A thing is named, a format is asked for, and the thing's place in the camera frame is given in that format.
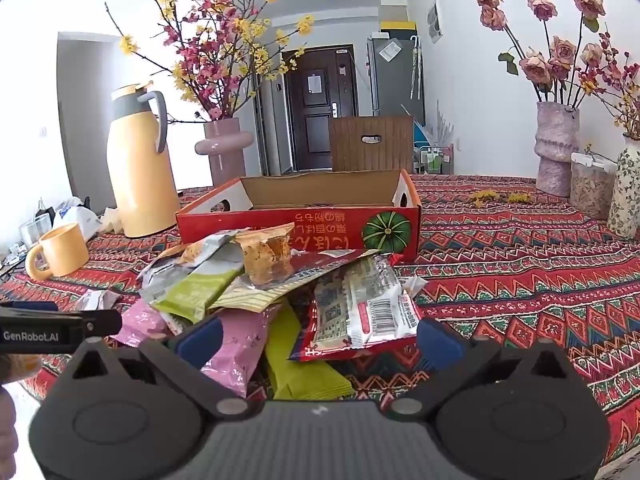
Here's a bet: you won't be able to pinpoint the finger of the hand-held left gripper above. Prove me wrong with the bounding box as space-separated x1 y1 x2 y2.
0 301 60 312
75 308 124 338

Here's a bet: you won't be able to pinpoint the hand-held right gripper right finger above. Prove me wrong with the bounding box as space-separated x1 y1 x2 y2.
384 318 575 419

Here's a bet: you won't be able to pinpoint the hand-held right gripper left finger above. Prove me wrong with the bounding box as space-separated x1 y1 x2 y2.
65 315 264 419

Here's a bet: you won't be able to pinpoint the small silver snack wrapper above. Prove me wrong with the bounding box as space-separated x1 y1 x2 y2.
73 288 121 312

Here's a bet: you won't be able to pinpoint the pink snack packet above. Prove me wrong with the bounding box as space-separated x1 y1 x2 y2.
119 299 172 349
200 307 282 400

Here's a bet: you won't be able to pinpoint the green snack packet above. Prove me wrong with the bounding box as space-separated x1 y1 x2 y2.
264 302 355 402
152 259 246 324

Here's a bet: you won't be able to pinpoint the small white snack packet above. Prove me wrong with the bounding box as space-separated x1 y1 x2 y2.
397 274 429 304

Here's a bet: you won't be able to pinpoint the beige snack packet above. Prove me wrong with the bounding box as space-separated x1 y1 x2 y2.
209 255 362 314

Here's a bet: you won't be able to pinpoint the white red barcode snack packet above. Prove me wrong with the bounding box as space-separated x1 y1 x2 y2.
288 254 419 364

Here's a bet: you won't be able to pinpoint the dark red snack packet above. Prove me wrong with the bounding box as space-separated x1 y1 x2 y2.
289 248 381 282

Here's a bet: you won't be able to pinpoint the red cardboard box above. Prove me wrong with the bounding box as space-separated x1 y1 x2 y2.
175 168 422 264

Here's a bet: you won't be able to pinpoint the person's left hand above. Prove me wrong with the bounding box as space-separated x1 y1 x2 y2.
0 354 44 386

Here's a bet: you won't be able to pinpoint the yellow mug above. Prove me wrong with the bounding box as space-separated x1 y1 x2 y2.
25 223 91 282

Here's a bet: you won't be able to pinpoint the clear glass cup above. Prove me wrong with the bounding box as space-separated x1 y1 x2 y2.
18 212 54 251

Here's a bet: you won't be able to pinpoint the white plastic bag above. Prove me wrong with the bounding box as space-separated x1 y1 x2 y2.
52 197 104 241

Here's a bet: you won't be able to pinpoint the beige cloth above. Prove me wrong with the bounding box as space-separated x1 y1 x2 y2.
99 205 124 234

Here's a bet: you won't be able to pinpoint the yellow thermos jug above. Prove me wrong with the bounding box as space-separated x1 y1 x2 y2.
107 81 182 239

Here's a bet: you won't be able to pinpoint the fallen yellow petals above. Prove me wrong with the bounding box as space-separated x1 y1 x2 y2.
467 187 534 209

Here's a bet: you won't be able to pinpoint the smooth pink vase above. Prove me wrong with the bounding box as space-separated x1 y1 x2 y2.
194 117 254 188

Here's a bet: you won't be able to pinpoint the wooden chair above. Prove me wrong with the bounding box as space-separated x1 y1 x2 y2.
327 115 415 175

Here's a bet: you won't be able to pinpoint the clear plastic container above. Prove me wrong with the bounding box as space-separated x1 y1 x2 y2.
570 150 619 221

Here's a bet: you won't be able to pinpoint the textured pink vase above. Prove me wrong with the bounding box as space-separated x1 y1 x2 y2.
533 101 581 199

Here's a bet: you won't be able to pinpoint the floral patterned vase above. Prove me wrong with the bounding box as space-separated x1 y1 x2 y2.
606 132 640 241

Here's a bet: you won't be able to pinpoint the dark brown door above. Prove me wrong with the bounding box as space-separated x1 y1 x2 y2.
281 45 360 172

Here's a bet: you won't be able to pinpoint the grey refrigerator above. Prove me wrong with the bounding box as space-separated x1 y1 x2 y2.
366 30 426 119

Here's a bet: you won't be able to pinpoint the white folded umbrella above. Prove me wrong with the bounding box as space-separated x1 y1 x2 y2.
408 35 422 101

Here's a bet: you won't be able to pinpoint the pink and yellow flower branches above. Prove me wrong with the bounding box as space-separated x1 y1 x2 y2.
104 0 317 124

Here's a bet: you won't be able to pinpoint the dried pink roses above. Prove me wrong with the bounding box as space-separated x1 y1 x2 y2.
473 0 617 109

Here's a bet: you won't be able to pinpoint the yellow black box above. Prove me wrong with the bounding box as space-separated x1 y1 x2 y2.
379 20 418 41

